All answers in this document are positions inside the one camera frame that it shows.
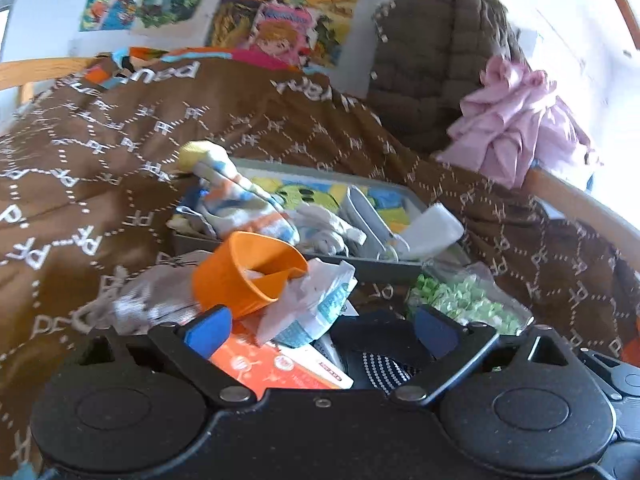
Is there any white cloth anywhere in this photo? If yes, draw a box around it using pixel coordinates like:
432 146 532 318
400 203 464 260

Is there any cartoon girl poster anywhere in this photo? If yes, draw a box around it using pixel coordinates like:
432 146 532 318
245 0 320 67

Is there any white plastic wrapper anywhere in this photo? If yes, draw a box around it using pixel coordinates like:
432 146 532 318
255 258 358 348

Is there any yellow striped sock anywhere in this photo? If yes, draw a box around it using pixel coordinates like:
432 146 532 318
178 141 299 245

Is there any pink crumpled cloth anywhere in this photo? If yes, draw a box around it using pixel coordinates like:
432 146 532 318
437 56 597 188

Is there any grey drawstring pouch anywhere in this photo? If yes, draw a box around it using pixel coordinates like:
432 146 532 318
70 250 209 335

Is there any blue white small sock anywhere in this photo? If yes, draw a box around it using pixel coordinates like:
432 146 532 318
166 186 218 240

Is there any orange plastic cup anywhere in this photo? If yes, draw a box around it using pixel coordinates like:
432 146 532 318
191 232 308 320

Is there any wooden bed rail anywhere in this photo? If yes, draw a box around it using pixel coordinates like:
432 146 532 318
523 167 639 271

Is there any brown patterned PF blanket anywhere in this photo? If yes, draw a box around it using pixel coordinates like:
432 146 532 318
1 54 639 477

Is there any wooden headboard rail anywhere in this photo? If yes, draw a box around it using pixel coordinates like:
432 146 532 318
0 58 96 106

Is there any grey face mask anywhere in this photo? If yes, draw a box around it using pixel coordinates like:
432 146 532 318
340 185 410 262

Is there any grey tray with cartoon picture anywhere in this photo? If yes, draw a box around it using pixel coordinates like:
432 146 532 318
172 157 431 266

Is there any brown quilted jacket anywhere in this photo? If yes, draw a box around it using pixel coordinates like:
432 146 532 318
368 0 525 155

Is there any dark striped sock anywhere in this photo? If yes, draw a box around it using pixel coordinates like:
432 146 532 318
329 310 434 394

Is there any orange and white box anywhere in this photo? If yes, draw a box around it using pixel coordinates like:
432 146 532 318
209 324 354 399

